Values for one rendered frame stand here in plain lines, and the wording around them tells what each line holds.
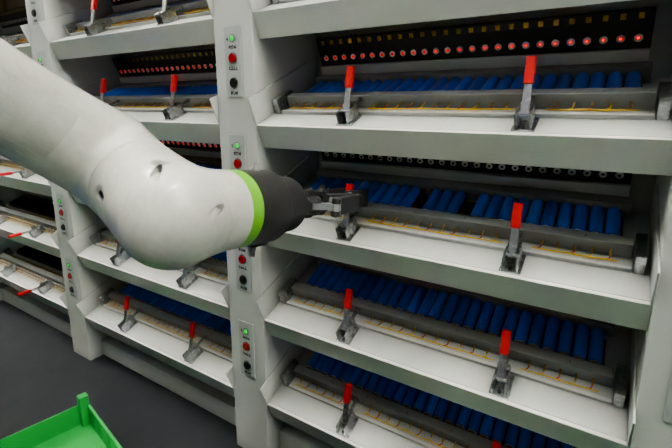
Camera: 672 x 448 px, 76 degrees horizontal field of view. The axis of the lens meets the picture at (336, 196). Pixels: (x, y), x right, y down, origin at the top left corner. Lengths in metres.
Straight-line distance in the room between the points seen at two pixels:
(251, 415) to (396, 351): 0.41
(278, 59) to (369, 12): 0.24
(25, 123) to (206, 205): 0.16
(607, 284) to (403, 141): 0.32
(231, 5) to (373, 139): 0.36
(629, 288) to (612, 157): 0.16
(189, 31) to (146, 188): 0.56
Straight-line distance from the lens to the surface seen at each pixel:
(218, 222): 0.43
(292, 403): 0.99
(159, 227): 0.41
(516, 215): 0.64
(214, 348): 1.16
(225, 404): 1.19
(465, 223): 0.70
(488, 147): 0.61
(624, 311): 0.65
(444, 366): 0.76
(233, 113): 0.84
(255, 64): 0.81
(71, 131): 0.48
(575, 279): 0.65
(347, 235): 0.72
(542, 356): 0.75
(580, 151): 0.60
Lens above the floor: 0.75
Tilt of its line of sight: 12 degrees down
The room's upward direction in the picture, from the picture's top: straight up
